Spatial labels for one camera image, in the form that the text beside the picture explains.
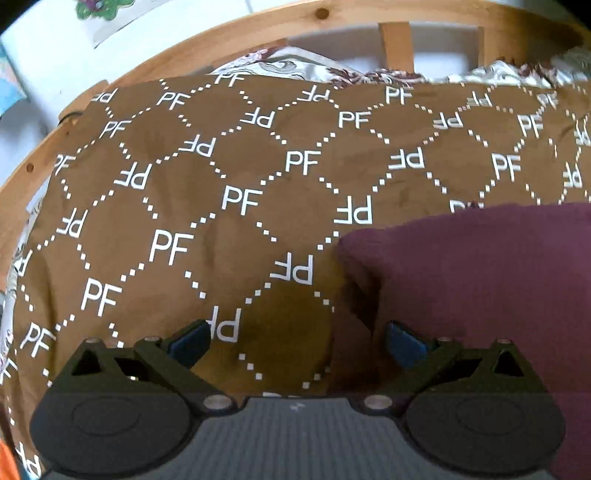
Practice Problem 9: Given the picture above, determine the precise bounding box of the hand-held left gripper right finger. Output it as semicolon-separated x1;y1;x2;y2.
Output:
363;320;548;413

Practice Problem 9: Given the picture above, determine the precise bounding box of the maroon long-sleeve sweater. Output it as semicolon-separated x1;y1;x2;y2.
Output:
335;202;591;480

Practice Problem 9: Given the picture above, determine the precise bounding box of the wooden bed frame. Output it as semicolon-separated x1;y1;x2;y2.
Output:
0;0;591;289

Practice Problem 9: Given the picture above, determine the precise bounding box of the floral bed sheet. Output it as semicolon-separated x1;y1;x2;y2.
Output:
0;45;591;370

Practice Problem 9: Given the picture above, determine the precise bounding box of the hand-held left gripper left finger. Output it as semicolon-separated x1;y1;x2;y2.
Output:
52;318;237;413

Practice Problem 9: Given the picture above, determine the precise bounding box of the blue-edged wall poster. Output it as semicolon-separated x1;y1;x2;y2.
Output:
0;36;28;117

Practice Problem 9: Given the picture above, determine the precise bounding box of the brown patterned blanket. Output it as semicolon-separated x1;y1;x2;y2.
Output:
0;71;591;480

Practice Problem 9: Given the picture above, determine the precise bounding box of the cartoon figure wall poster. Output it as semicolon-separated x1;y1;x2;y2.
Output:
74;0;155;48

